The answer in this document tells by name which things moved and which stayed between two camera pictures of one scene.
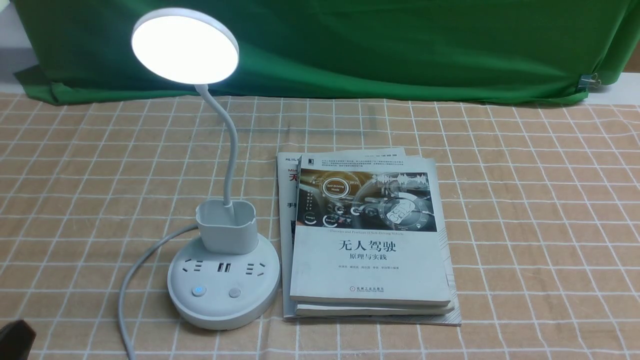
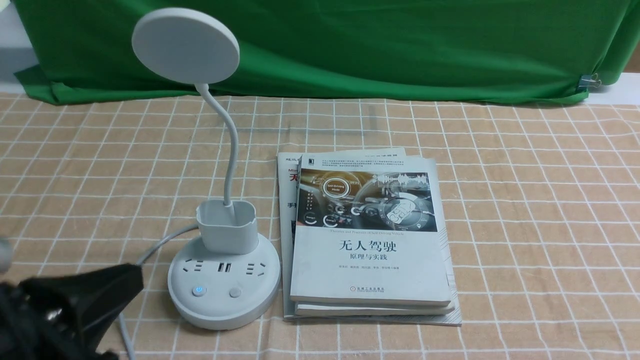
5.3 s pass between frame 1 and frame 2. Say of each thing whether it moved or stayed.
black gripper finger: moved
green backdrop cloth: stayed
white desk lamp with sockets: stayed
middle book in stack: stayed
